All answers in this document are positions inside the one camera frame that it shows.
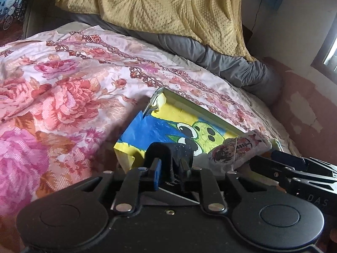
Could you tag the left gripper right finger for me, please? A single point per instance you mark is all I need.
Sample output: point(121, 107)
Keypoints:
point(203, 182)

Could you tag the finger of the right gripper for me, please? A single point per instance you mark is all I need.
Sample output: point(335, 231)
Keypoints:
point(271, 167)
point(287, 156)

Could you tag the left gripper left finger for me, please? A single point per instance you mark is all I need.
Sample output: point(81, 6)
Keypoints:
point(136, 181)

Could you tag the black sock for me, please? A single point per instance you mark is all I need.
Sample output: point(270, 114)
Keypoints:
point(176, 161)

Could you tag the grey tray cartoon liner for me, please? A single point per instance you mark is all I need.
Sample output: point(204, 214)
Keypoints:
point(172, 118)

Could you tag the grey rolled quilt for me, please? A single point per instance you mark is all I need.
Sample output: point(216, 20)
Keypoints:
point(253, 76)

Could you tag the wooden framed window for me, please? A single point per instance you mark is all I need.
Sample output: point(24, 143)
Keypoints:
point(325, 59)

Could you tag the pink floral bed sheet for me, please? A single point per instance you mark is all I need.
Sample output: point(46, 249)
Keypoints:
point(68, 94)

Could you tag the yellow dotted hanging blanket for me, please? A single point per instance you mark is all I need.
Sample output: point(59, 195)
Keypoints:
point(215, 23)

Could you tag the blue bicycle print curtain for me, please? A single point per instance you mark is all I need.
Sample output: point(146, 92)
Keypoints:
point(12, 17)

